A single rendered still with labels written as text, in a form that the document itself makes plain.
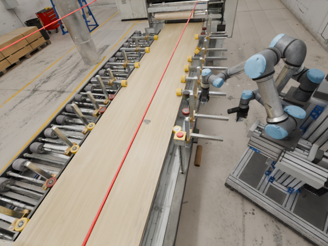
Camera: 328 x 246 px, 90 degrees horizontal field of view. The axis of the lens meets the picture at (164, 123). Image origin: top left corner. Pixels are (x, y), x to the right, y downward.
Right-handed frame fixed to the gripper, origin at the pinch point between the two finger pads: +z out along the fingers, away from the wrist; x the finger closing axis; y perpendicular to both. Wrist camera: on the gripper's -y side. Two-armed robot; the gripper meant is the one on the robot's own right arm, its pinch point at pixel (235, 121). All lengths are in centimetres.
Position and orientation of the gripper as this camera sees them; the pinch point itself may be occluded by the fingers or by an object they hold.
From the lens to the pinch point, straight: 173.3
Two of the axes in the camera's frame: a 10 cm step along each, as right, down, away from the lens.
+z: 1.2, 6.6, 7.4
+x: 2.6, -7.4, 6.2
